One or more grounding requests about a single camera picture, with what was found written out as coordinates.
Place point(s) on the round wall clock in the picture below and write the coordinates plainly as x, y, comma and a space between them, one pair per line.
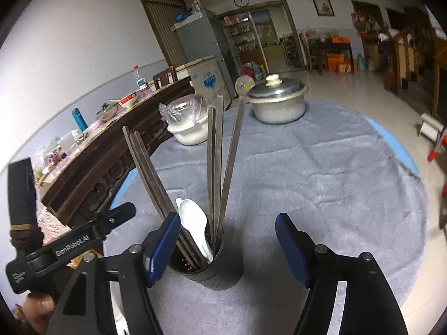
241, 0

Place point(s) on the blue water jug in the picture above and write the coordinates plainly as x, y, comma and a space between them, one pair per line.
361, 62

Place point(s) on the white bowl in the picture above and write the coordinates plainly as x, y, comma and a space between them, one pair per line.
188, 134

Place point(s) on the clear plastic wrap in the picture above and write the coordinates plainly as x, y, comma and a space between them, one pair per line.
181, 108

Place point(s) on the small white stool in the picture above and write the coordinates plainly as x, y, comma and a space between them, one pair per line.
431, 125

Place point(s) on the grey tablecloth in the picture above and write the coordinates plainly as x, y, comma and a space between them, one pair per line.
314, 181

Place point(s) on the blue table cover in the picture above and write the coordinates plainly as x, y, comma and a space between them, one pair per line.
391, 136

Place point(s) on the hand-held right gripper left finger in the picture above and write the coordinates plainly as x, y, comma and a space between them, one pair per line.
164, 244

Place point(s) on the grey refrigerator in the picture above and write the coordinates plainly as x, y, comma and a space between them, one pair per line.
206, 38

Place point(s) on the dark carved wooden sideboard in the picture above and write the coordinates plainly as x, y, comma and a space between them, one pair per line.
104, 167

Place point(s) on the wooden chair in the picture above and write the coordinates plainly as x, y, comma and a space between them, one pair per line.
164, 76

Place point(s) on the small round translucent object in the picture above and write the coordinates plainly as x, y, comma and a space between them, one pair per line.
244, 84

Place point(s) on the pan with glass lid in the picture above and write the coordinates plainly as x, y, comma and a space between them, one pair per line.
107, 111

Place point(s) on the orange cardboard box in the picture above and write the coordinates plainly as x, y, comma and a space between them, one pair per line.
338, 63

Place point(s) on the aluminium pot lid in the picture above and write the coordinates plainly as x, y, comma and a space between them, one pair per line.
277, 87

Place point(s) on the framed wall picture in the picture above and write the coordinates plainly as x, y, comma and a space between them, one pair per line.
323, 6

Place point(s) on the snack packets on floor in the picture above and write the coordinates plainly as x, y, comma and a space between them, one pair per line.
254, 71

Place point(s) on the white chest freezer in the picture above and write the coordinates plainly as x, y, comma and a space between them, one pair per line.
206, 76

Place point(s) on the dark wooden chopstick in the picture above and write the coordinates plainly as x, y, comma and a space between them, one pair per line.
210, 153
219, 146
146, 174
157, 181
232, 153

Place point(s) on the dark wooden table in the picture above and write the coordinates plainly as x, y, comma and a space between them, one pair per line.
331, 47

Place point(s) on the person's left hand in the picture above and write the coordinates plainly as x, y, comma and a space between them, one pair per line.
38, 307

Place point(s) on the brown wooden door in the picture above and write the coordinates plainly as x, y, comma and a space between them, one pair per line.
164, 31

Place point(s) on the black utensil holder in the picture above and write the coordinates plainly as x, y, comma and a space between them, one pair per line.
216, 275

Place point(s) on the clear bottle with red cap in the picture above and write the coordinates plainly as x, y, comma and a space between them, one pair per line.
139, 80

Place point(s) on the shelf with goods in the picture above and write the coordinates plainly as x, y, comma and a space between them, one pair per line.
241, 35

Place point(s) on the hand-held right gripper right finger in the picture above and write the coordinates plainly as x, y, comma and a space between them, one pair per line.
290, 247

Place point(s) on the carved wooden armchair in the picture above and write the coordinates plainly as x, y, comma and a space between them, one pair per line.
401, 59

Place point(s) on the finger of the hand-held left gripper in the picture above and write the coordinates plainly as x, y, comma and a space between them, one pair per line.
115, 214

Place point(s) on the aluminium pot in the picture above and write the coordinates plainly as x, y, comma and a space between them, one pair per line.
279, 110

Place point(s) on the white plastic spoon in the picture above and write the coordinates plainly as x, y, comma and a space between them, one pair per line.
192, 216

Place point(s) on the red patterned bowl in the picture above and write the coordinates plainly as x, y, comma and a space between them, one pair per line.
128, 99

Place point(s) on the blue thermos flask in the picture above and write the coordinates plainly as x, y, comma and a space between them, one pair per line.
79, 120

